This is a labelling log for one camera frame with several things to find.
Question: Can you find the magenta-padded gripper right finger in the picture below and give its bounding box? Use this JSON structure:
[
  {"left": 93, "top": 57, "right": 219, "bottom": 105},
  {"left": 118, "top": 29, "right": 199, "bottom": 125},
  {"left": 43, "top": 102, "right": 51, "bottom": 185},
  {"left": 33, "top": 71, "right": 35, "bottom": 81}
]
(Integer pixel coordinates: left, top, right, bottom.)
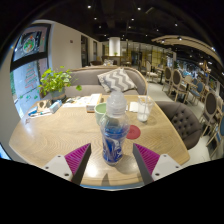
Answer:
[{"left": 132, "top": 143, "right": 184, "bottom": 186}]

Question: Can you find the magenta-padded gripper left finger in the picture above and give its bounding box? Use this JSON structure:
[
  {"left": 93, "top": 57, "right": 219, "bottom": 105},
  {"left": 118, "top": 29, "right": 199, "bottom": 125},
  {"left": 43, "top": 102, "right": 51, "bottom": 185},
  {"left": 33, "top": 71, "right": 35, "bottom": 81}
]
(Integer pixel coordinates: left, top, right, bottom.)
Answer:
[{"left": 41, "top": 142, "right": 92, "bottom": 186}]

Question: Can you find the clear blue-labelled water bottle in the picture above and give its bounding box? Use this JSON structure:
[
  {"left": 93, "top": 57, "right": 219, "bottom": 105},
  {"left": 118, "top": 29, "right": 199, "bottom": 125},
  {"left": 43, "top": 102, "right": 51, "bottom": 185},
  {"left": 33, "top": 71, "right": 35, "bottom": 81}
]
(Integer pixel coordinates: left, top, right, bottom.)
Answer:
[{"left": 99, "top": 90, "right": 131, "bottom": 167}]

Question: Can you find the flat round red coaster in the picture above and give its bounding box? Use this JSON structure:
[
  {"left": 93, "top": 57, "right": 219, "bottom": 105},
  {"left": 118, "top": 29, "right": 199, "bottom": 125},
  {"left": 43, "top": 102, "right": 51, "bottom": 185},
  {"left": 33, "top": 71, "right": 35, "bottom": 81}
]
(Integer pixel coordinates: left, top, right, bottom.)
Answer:
[{"left": 125, "top": 124, "right": 142, "bottom": 140}]

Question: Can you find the clear glass with straw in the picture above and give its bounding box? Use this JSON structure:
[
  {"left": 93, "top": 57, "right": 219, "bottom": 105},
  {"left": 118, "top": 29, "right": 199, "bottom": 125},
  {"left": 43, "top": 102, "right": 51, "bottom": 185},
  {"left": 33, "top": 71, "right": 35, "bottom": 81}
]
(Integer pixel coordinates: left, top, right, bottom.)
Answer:
[{"left": 136, "top": 89, "right": 155, "bottom": 123}]

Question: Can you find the dark grey tufted chair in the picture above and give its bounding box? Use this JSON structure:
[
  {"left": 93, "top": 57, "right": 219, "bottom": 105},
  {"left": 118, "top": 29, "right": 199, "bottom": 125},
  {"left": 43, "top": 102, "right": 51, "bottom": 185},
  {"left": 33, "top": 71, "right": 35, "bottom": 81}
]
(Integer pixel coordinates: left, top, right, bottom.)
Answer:
[{"left": 155, "top": 100, "right": 203, "bottom": 150}]

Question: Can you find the pale green mug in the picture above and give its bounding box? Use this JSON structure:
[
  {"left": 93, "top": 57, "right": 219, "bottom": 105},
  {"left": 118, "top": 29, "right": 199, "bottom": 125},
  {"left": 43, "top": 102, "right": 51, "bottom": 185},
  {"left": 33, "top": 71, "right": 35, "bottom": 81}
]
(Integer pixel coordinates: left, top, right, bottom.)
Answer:
[{"left": 94, "top": 102, "right": 108, "bottom": 126}]

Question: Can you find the teal white tissue box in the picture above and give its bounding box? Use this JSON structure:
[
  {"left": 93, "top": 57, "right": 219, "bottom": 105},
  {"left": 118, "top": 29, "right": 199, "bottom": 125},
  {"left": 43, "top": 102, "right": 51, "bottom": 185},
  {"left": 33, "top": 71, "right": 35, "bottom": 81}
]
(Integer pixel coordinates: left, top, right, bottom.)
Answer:
[{"left": 49, "top": 99, "right": 63, "bottom": 114}]

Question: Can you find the white printed menu booklet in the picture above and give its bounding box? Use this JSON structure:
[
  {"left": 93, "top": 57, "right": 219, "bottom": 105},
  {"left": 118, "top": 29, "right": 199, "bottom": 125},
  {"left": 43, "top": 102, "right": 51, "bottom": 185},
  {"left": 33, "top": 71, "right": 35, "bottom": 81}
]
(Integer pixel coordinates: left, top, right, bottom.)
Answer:
[{"left": 63, "top": 93, "right": 103, "bottom": 113}]

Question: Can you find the small wooden stand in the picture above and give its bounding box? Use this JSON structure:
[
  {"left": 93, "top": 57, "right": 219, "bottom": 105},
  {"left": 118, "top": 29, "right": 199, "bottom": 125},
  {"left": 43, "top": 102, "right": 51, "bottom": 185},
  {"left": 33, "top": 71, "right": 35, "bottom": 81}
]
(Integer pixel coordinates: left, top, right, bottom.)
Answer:
[{"left": 35, "top": 99, "right": 53, "bottom": 114}]

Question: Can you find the small blue pack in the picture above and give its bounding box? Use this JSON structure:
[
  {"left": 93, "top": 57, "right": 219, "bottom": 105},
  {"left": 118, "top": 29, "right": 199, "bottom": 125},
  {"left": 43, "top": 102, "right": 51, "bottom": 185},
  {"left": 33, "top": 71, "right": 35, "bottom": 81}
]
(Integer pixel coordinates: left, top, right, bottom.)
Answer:
[{"left": 27, "top": 109, "right": 39, "bottom": 118}]

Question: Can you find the green potted plant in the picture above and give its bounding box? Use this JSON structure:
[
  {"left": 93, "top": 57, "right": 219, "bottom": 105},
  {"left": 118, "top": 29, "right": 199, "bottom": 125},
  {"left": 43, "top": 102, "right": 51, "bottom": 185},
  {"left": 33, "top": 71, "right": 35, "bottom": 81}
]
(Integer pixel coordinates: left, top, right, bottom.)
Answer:
[{"left": 37, "top": 65, "right": 83, "bottom": 101}]

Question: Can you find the group of dining chairs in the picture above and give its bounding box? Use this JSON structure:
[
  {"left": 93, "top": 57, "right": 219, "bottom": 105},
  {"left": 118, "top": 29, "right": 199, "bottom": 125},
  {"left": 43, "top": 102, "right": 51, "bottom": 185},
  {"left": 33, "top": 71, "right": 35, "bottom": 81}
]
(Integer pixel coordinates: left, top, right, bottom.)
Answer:
[{"left": 138, "top": 59, "right": 224, "bottom": 158}]

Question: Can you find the grey curved sofa bench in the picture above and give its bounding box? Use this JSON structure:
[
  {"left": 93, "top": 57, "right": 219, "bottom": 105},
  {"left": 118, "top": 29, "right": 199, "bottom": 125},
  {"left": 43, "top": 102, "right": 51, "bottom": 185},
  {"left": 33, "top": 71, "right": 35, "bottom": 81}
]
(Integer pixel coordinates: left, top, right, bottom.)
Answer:
[{"left": 64, "top": 65, "right": 149, "bottom": 98}]

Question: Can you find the grey white chevron cushion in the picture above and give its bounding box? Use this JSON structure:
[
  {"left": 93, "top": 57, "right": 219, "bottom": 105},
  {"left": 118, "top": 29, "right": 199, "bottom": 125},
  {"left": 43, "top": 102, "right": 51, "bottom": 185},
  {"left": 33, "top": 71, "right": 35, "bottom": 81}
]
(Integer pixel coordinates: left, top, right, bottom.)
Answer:
[{"left": 97, "top": 67, "right": 138, "bottom": 94}]

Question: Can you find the window with festive stickers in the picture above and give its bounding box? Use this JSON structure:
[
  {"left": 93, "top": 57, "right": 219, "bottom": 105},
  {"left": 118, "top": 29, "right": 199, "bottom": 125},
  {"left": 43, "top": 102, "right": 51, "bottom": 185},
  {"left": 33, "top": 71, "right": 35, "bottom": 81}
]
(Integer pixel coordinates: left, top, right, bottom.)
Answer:
[{"left": 9, "top": 23, "right": 53, "bottom": 118}]

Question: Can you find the white round column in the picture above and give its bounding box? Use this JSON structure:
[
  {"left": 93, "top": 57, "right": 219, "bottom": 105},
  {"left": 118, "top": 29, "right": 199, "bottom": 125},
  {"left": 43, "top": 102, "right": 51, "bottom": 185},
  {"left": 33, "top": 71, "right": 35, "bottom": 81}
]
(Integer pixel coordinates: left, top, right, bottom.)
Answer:
[{"left": 108, "top": 36, "right": 122, "bottom": 57}]

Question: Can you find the group of ceiling spotlights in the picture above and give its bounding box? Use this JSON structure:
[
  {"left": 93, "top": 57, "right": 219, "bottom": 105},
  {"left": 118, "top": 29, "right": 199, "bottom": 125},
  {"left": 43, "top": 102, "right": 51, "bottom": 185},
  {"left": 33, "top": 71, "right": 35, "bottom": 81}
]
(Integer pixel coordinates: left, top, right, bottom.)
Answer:
[{"left": 86, "top": 3, "right": 214, "bottom": 51}]

